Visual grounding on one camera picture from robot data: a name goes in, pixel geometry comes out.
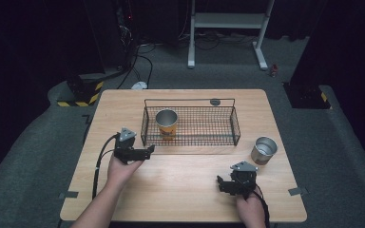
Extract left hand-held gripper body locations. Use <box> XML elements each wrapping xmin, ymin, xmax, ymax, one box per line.
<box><xmin>112</xmin><ymin>126</ymin><xmax>144</xmax><ymax>165</ymax></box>

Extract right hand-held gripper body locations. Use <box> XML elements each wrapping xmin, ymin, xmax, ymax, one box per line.
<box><xmin>229</xmin><ymin>160</ymin><xmax>259</xmax><ymax>200</ymax></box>

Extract orange cup with silver inside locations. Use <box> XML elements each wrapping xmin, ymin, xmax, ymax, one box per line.
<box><xmin>155</xmin><ymin>108</ymin><xmax>180</xmax><ymax>142</ymax></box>

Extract black wire basket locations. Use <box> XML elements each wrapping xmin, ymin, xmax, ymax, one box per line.
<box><xmin>140</xmin><ymin>98</ymin><xmax>242</xmax><ymax>148</ymax></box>

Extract person's left hand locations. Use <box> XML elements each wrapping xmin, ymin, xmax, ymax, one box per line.
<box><xmin>106</xmin><ymin>154</ymin><xmax>145</xmax><ymax>192</ymax></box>

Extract person's right hand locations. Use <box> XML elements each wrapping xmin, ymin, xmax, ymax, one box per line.
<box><xmin>235</xmin><ymin>192</ymin><xmax>267</xmax><ymax>228</ymax></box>

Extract brown cup with silver inside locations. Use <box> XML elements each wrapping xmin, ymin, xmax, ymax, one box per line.
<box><xmin>250</xmin><ymin>136</ymin><xmax>279</xmax><ymax>166</ymax></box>

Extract grey tape strip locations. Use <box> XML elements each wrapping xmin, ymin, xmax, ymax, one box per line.
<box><xmin>287</xmin><ymin>186</ymin><xmax>310</xmax><ymax>197</ymax></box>
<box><xmin>58</xmin><ymin>191</ymin><xmax>80</xmax><ymax>200</ymax></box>

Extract white power adapter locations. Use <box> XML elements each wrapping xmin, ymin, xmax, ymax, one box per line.
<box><xmin>130</xmin><ymin>81</ymin><xmax>148</xmax><ymax>91</ymax></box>

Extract yellow-black striped stand base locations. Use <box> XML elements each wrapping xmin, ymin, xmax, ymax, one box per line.
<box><xmin>282</xmin><ymin>81</ymin><xmax>334</xmax><ymax>110</ymax></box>
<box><xmin>56</xmin><ymin>74</ymin><xmax>106</xmax><ymax>108</ymax></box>

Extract dark computer tower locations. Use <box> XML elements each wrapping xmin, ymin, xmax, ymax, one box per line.
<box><xmin>83</xmin><ymin>0</ymin><xmax>141</xmax><ymax>73</ymax></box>

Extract white metal stand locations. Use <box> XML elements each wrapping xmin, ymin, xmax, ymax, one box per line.
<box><xmin>186</xmin><ymin>0</ymin><xmax>276</xmax><ymax>71</ymax></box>

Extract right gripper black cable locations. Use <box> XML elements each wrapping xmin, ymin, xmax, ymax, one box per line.
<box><xmin>253</xmin><ymin>184</ymin><xmax>271</xmax><ymax>228</ymax></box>

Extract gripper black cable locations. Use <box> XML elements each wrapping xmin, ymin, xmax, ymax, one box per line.
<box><xmin>91</xmin><ymin>132</ymin><xmax>122</xmax><ymax>201</ymax></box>
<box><xmin>253</xmin><ymin>184</ymin><xmax>271</xmax><ymax>228</ymax></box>

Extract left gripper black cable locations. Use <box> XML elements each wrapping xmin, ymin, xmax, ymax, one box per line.
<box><xmin>91</xmin><ymin>132</ymin><xmax>122</xmax><ymax>201</ymax></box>

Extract black floor cables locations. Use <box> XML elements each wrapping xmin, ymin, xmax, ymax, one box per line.
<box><xmin>116</xmin><ymin>43</ymin><xmax>157</xmax><ymax>90</ymax></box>

